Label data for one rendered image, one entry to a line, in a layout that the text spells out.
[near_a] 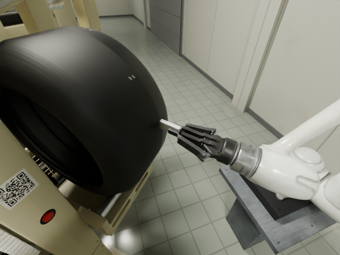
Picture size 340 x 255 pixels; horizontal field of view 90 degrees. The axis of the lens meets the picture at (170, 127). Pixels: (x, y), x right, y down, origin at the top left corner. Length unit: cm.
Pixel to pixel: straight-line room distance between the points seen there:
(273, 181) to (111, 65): 51
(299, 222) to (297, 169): 70
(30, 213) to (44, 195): 5
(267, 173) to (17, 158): 60
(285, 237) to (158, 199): 106
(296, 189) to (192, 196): 136
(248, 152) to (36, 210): 60
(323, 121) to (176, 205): 138
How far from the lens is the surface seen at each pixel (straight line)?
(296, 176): 52
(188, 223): 170
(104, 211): 78
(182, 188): 184
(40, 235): 71
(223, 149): 49
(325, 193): 102
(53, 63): 47
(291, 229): 117
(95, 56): 50
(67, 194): 103
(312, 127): 69
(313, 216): 127
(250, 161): 49
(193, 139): 50
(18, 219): 62
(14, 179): 55
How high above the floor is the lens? 160
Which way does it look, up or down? 41 degrees down
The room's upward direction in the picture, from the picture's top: straight up
